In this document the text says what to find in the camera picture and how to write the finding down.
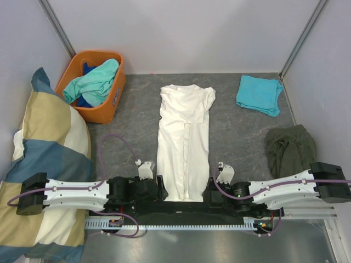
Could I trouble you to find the white t shirt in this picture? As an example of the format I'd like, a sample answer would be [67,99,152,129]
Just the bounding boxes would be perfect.
[157,84,216,202]

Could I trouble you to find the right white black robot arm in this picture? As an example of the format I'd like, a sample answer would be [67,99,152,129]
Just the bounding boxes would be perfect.
[203,162,350,216]

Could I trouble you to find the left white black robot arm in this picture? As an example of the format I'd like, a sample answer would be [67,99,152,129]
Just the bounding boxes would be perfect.
[16,173,168,216]

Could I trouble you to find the aluminium extrusion rails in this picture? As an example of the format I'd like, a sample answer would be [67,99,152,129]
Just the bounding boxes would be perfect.
[283,202,337,220]

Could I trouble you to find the olive green t shirt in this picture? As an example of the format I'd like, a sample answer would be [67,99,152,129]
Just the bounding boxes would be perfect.
[265,124,317,179]

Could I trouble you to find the blue beige checkered pillow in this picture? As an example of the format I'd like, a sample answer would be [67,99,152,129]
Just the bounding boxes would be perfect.
[1,68,92,262]

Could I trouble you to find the folded turquoise t shirt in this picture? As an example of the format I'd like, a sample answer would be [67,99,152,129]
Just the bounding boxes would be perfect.
[236,75,283,117]

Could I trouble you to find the mint green t shirt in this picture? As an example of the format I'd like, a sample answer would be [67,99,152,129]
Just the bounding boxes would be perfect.
[63,59,120,107]

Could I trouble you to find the dark blue t shirt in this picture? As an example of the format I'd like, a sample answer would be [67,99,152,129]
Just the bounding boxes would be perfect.
[83,62,96,75]

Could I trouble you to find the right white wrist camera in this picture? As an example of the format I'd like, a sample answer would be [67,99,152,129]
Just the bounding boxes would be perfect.
[216,162,235,185]

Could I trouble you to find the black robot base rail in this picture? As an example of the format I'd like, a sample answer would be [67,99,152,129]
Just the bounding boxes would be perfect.
[102,202,285,225]

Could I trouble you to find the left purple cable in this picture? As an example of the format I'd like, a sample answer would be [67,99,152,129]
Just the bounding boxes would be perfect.
[7,134,142,238]

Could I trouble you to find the white slotted cable duct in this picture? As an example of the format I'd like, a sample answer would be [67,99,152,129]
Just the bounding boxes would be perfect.
[84,217,273,231]

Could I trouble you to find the right aluminium corner post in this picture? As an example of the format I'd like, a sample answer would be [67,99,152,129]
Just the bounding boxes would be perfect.
[279,0,330,80]

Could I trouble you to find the aluminium corner post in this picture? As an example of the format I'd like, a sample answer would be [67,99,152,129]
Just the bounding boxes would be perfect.
[279,0,330,80]
[38,0,76,58]

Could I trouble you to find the left aluminium corner post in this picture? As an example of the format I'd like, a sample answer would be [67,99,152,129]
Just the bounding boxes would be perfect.
[38,0,76,58]

